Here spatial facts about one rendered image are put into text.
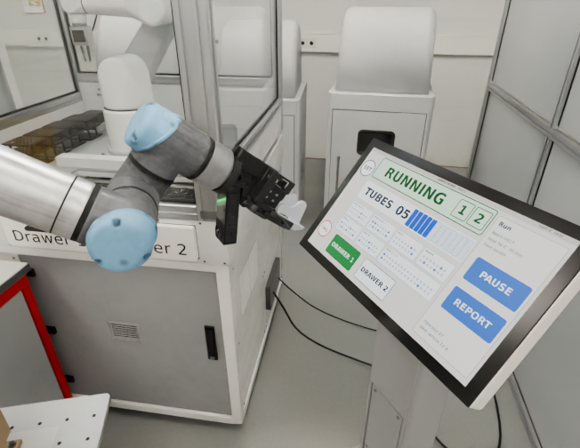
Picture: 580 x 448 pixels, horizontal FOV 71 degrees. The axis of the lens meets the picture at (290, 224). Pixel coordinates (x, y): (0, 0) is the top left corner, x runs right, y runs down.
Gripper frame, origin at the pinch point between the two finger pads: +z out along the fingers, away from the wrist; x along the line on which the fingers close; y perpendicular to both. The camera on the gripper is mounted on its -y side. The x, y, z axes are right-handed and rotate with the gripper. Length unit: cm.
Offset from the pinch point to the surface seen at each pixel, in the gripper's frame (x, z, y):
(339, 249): 1.3, 14.6, 0.5
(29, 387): 60, -4, -99
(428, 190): -8.8, 14.7, 20.7
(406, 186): -3.7, 14.7, 19.5
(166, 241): 43, 0, -28
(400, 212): -6.5, 14.7, 14.2
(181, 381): 49, 38, -78
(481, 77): 202, 243, 173
